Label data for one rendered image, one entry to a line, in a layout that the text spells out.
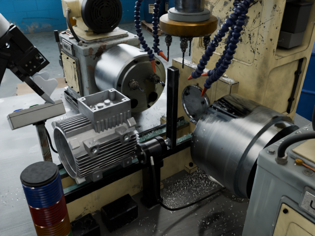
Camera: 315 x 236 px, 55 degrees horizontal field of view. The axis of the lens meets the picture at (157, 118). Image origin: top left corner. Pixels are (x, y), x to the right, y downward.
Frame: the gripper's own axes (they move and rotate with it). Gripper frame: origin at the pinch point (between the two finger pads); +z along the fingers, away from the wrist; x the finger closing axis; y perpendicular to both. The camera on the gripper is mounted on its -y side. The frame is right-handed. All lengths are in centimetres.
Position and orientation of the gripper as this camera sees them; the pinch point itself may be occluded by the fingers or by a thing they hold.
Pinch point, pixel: (46, 99)
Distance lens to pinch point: 88.6
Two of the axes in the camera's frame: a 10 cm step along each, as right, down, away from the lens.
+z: 4.1, 5.9, 6.9
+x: -5.9, -4.1, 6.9
